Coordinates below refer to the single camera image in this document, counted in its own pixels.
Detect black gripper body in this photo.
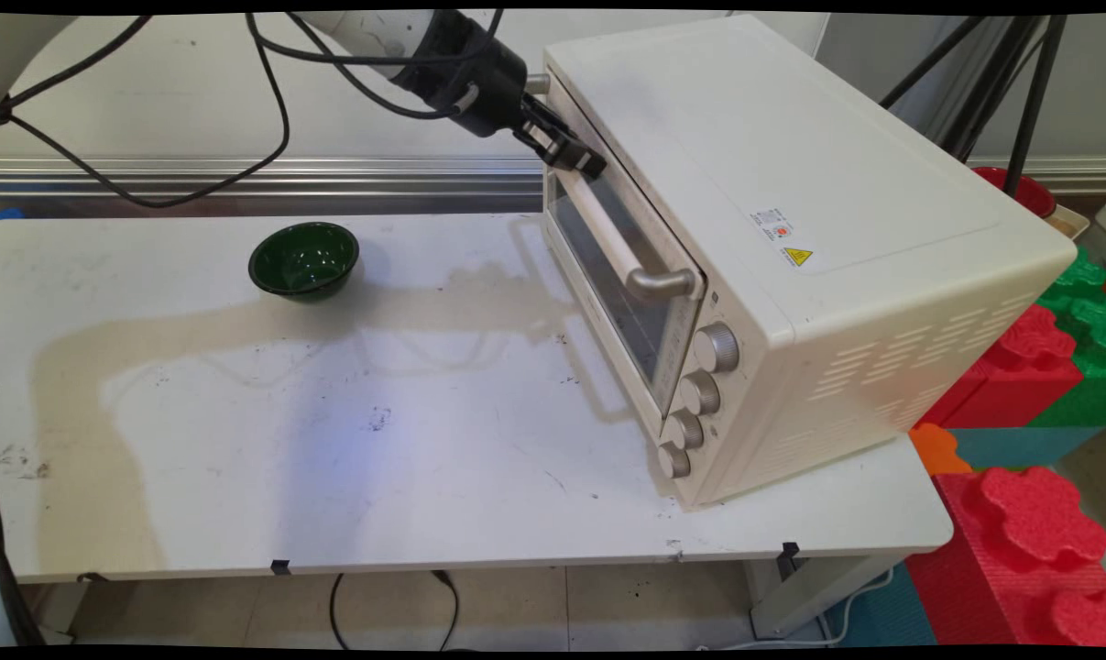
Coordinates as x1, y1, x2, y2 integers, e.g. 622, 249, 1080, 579
392, 11, 531, 139

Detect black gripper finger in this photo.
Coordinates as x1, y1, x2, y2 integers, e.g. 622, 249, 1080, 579
513, 123, 608, 181
522, 92, 578, 149

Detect glass oven door with handle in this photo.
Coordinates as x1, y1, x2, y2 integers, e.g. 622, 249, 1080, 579
527, 73, 709, 420

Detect white printed oven label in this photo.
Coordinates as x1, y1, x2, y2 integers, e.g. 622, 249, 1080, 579
752, 208, 797, 245

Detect large silver oven knob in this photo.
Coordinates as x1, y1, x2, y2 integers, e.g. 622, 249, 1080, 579
694, 321, 742, 374

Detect cream toaster oven body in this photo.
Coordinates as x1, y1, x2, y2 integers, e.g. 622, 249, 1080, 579
527, 14, 1080, 512

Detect dark green bowl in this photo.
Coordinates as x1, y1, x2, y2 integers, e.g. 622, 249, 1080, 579
247, 221, 361, 303

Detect red bowl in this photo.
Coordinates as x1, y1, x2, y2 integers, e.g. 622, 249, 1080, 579
971, 167, 1057, 219

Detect black tripod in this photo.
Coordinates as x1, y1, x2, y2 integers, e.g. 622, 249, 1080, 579
881, 14, 1071, 198

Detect orange foam piece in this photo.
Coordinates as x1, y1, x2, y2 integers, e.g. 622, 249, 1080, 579
909, 423, 975, 478

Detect small red foam block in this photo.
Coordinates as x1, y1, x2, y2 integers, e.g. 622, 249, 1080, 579
919, 305, 1086, 430

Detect white table leg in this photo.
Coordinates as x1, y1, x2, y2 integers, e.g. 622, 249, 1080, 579
743, 548, 913, 640

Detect beige tray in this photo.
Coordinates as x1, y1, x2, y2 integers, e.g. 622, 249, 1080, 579
1047, 205, 1092, 242

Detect teal foam block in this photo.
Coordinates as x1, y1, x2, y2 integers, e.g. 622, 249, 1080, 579
948, 426, 1106, 473

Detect green foam block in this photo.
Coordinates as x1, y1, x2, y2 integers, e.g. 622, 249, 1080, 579
1029, 247, 1106, 428

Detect teal foam floor mat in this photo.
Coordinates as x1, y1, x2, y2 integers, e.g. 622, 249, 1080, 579
823, 561, 938, 648

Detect large red foam block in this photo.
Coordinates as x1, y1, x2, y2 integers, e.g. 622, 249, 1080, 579
904, 467, 1106, 647

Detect short black arm cable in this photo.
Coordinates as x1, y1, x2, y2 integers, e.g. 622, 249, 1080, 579
246, 11, 508, 121

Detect aluminium rail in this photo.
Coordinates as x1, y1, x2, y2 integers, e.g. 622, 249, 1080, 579
0, 156, 1106, 199

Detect long black arm cable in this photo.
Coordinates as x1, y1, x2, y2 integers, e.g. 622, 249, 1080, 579
0, 13, 293, 209

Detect black cable under table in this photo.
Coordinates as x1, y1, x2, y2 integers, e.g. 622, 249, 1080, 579
329, 570, 462, 653

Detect white cable on floor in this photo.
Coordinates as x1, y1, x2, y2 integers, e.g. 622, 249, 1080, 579
697, 566, 898, 651

